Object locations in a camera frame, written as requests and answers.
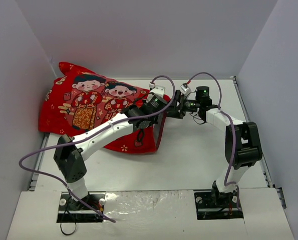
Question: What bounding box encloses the red printed pillowcase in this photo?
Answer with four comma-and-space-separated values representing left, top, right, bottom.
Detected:
38, 61, 171, 155

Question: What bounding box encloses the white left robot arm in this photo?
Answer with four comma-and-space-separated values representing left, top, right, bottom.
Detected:
54, 94, 167, 209

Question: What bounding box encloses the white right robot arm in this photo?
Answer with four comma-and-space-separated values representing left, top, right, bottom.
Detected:
167, 84, 262, 207

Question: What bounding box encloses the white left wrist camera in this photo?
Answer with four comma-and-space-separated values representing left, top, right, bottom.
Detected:
149, 82, 165, 97

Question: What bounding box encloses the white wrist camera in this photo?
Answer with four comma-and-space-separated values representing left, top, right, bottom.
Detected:
149, 82, 165, 97
180, 82, 191, 95

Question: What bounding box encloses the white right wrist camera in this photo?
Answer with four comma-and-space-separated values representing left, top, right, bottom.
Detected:
180, 82, 191, 95

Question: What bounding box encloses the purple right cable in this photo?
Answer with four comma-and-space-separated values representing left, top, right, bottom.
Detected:
187, 72, 241, 211

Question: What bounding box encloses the purple cable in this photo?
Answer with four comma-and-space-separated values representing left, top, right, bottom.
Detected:
19, 74, 176, 224
187, 72, 241, 211

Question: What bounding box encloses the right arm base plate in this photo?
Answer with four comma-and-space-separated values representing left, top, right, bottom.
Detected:
194, 190, 243, 221

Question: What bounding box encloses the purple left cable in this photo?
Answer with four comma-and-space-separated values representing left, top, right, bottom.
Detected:
19, 74, 176, 224

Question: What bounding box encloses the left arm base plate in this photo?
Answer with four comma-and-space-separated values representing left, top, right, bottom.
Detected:
57, 192, 104, 223

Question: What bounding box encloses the thin black cable loop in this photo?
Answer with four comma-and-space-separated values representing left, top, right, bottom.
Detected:
59, 208, 77, 236

